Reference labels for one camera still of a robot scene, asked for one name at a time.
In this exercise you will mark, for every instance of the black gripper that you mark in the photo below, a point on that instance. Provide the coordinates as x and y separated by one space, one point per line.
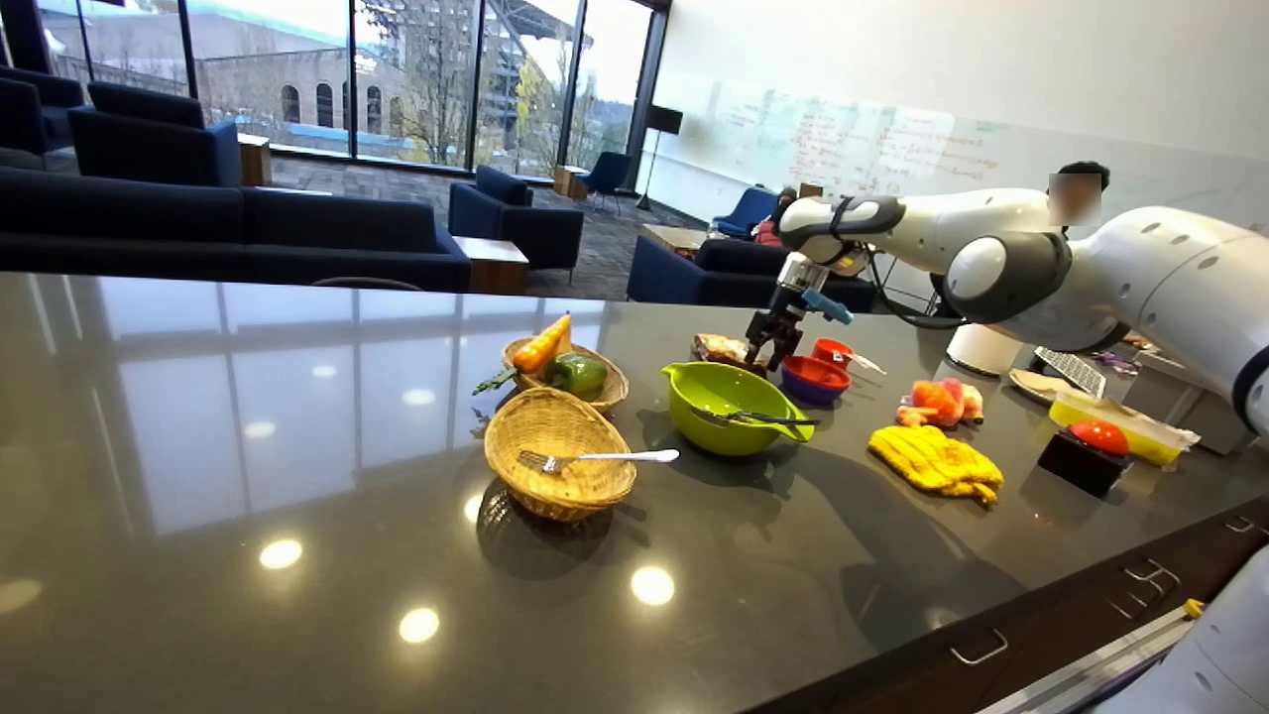
785 306

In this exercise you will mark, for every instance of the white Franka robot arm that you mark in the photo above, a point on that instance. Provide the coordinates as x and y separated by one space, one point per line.
1151 285

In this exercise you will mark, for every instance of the red bowl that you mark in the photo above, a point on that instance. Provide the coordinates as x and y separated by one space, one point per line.
819 384

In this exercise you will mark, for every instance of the green plastic bowl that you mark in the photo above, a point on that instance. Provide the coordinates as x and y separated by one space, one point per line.
717 406

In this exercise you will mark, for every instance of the green plastic utensil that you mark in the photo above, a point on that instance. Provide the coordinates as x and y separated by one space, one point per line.
773 423

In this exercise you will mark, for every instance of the dark blue low sofa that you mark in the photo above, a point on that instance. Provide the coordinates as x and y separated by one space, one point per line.
698 275

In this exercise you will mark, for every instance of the bright blue chair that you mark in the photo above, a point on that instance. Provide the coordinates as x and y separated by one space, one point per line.
745 208

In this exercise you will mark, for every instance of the low wooden coffee table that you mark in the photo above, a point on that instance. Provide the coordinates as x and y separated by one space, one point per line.
674 237

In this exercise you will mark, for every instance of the small wicker basket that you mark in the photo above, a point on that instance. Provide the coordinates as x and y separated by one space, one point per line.
610 386

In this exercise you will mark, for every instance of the pink orange plush toy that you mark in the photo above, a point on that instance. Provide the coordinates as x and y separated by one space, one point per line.
939 404

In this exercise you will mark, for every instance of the green toy fruit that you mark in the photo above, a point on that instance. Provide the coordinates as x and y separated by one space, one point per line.
581 375

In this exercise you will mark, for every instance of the metal spoon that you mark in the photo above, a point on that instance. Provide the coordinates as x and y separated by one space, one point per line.
609 454

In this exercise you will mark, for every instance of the yellow knitted cloth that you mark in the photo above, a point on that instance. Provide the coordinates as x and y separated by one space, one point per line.
938 461

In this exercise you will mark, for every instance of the white paper towel roll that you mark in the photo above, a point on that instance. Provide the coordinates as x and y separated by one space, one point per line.
986 352

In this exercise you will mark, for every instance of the orange toy carrot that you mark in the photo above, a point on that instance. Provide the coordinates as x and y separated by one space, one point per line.
539 348

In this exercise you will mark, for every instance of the large wicker basket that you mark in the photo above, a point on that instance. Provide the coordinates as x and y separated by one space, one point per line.
560 457

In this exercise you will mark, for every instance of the small dark blue chair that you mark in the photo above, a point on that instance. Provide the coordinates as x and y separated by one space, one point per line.
610 167

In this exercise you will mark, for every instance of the black speaker on stand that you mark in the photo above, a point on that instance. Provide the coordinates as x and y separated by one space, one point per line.
663 119

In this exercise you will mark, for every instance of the wooden box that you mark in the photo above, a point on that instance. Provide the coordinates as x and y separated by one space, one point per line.
571 180
256 158

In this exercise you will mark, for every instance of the white plate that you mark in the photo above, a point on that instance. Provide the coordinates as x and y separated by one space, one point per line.
1037 386

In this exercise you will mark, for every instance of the dark blue armchair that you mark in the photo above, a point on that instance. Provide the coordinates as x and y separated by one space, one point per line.
520 217

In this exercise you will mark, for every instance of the white top side table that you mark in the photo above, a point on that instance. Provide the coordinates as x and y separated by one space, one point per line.
494 250

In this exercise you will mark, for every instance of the black block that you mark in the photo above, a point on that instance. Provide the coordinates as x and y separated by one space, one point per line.
1077 467

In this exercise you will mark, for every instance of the red toy ball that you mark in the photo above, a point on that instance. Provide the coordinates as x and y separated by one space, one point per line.
1098 437

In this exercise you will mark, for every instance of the person in black jacket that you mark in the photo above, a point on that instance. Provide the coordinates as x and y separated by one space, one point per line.
1081 191

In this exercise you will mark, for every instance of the yellow clear plastic container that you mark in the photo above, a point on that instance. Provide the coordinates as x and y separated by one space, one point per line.
1151 434

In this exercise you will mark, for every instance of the grey plastic bin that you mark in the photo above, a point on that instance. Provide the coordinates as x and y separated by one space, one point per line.
1175 406

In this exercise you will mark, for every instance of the white rod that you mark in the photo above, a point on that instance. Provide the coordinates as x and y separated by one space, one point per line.
1110 654

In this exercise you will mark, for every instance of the white paper sheets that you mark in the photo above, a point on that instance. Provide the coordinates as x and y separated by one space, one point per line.
1212 658

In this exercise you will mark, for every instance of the long dark blue sofa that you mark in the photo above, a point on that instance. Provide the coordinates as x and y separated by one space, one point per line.
222 224

